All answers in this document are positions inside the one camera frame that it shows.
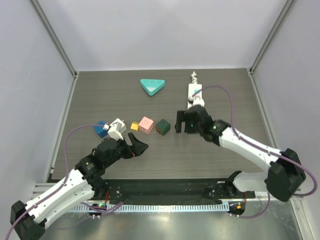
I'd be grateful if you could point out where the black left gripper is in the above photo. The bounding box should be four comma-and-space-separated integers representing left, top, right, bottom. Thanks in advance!
104, 132, 148, 168

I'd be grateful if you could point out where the yellow cube plug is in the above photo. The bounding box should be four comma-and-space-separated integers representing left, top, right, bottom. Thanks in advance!
130, 121, 139, 132

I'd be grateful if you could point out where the dark green cube plug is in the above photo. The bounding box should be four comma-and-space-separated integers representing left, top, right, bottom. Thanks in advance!
155, 119, 171, 136

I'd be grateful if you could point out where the pink cube plug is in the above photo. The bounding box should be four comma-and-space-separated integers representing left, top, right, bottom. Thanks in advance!
138, 116, 155, 135

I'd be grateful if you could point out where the white cube plug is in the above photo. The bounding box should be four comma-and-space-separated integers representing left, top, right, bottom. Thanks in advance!
110, 118, 127, 134

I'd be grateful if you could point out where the white power strip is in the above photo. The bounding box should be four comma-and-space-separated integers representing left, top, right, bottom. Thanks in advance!
188, 83, 203, 98

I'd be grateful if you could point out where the blue cube plug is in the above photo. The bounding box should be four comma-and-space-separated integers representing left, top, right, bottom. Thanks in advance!
93, 120, 108, 139

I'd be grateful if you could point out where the teal triangular socket adapter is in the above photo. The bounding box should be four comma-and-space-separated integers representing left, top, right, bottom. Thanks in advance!
139, 79, 166, 96

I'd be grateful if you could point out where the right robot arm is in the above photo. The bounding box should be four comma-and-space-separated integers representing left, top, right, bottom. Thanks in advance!
174, 105, 306, 202

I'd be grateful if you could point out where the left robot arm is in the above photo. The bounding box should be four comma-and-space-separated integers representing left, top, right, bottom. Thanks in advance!
9, 132, 149, 240

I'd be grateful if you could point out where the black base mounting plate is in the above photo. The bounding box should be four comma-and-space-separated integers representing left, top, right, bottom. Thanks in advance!
90, 178, 256, 206

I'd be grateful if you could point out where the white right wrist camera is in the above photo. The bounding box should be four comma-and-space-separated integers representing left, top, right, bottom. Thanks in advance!
187, 94, 205, 109

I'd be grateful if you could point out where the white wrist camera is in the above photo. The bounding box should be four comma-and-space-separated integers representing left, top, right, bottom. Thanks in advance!
187, 94, 205, 109
103, 123, 124, 141

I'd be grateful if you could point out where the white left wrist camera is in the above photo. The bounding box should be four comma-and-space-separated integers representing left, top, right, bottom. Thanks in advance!
103, 123, 124, 141

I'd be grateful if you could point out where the white coiled power cord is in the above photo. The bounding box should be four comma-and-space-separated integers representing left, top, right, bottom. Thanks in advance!
189, 71, 200, 85

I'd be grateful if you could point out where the white slotted cable duct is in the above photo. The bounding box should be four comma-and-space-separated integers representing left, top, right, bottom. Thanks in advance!
67, 202, 230, 213

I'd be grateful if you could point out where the right aluminium frame post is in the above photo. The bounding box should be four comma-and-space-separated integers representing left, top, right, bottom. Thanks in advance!
247, 0, 297, 76

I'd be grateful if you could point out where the aluminium frame post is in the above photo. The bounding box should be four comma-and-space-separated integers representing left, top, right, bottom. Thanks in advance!
29, 0, 78, 79
247, 0, 297, 76

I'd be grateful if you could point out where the left aluminium frame post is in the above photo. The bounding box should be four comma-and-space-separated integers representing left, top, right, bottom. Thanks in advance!
29, 0, 78, 79

